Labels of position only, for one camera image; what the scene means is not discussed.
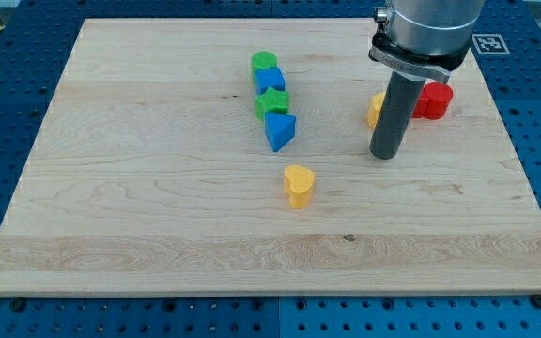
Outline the green cylinder block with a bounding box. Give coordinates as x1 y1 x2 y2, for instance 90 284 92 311
250 51 278 83

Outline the blue cube block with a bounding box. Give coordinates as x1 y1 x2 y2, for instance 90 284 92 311
255 67 286 95

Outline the wooden board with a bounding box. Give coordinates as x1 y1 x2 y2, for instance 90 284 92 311
0 18 541 297

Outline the white fiducial marker tag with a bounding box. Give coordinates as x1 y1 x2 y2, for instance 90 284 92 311
471 33 510 55

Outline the red block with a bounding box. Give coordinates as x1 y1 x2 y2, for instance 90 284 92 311
412 82 454 120

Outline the yellow block behind rod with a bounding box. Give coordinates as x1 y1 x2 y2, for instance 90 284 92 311
367 92 385 129

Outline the yellow heart block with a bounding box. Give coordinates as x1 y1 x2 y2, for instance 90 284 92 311
284 165 316 209

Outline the green star block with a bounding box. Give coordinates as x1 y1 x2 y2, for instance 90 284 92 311
255 87 290 121

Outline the blue triangle block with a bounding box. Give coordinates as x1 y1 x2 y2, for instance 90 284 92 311
265 112 297 152

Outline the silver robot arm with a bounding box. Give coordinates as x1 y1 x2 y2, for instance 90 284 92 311
368 0 484 84

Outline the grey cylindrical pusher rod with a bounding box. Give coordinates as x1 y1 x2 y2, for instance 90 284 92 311
369 71 425 160

